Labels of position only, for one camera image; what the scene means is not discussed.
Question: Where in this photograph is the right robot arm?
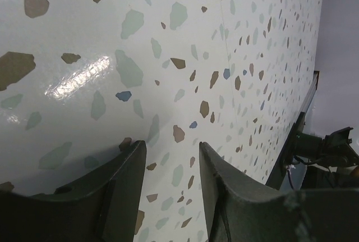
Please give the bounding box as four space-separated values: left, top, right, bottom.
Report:
293 127 358 189

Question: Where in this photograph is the aluminium frame rail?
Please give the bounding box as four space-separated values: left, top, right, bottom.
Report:
300 70 320 113

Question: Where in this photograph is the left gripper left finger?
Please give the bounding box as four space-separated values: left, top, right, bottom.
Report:
1 140 146 242

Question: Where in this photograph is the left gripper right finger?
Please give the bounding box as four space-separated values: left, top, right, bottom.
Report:
199 142 358 241

